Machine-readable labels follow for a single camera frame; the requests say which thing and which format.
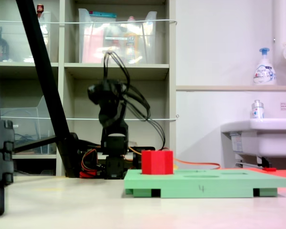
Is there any white blue soap pump bottle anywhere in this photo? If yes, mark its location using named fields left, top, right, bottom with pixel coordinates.
left=253, top=47, right=277, bottom=86

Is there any small clear sanitizer bottle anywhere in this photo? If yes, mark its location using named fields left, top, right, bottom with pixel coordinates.
left=251, top=99, right=265, bottom=119

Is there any red clamp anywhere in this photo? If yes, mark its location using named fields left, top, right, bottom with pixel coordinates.
left=80, top=169, right=98, bottom=179

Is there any black tripod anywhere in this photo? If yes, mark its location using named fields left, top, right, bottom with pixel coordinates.
left=13, top=0, right=83, bottom=178

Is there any beige shelf unit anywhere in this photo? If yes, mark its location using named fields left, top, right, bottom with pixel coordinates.
left=0, top=0, right=177, bottom=177

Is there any clear bin with bottles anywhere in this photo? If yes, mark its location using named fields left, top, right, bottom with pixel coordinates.
left=0, top=11, right=55, bottom=63

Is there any orange and red wire loop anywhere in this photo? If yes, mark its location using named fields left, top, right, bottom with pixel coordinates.
left=80, top=148, right=100, bottom=172

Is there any red octagonal pillar block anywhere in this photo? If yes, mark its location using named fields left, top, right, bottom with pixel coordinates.
left=141, top=149, right=174, bottom=175

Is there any pink-capped orange bottle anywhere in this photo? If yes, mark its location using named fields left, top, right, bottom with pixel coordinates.
left=123, top=16, right=143, bottom=64

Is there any orange cable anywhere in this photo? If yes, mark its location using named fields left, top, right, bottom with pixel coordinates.
left=128, top=146, right=221, bottom=170

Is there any dark glass bottle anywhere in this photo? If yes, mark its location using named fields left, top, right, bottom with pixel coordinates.
left=0, top=26, right=10, bottom=62

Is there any brown bottle with red cap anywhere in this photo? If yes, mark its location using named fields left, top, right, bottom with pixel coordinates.
left=36, top=4, right=50, bottom=46

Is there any green shape-sorting board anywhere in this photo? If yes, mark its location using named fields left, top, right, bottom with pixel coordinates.
left=123, top=168, right=286, bottom=198

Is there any empty clear plastic bin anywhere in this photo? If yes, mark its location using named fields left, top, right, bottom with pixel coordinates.
left=0, top=95, right=58, bottom=155

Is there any notched black stack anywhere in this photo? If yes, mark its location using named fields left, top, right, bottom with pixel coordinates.
left=0, top=119, right=15, bottom=217

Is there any blue-edged pouch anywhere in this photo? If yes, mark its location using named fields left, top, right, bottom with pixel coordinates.
left=89, top=10, right=117, bottom=22

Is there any pink pouch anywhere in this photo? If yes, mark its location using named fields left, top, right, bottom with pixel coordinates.
left=82, top=26, right=105, bottom=64

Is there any white sink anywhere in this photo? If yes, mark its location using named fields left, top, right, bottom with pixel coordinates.
left=220, top=118, right=286, bottom=158

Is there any large clear storage bin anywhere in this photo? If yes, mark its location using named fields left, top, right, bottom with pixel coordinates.
left=78, top=8, right=158, bottom=64

